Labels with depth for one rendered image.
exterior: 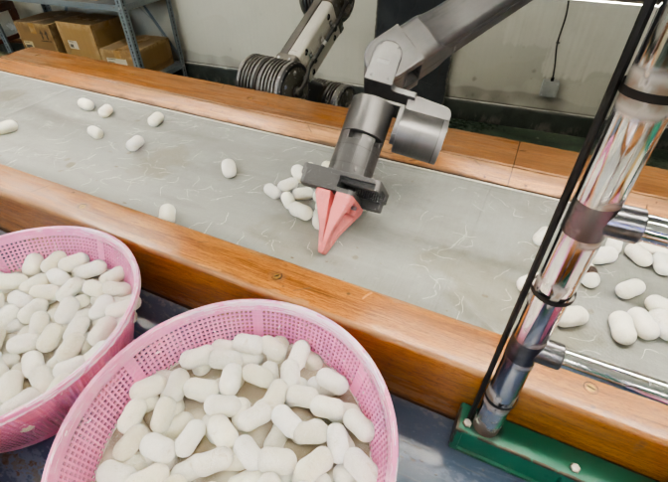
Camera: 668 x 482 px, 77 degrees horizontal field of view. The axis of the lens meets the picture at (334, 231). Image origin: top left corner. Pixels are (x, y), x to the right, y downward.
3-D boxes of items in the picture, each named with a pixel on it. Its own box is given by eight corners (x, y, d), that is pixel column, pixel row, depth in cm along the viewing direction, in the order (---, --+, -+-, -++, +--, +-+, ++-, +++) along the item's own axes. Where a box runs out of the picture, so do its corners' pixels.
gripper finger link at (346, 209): (331, 254, 48) (357, 179, 49) (277, 238, 50) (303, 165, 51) (346, 262, 55) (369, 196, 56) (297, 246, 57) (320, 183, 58)
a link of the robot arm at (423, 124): (376, 73, 60) (378, 37, 51) (454, 95, 59) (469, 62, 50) (349, 149, 59) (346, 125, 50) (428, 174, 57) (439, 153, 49)
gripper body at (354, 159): (376, 195, 48) (396, 136, 49) (298, 175, 52) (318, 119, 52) (385, 210, 54) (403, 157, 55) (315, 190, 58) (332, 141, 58)
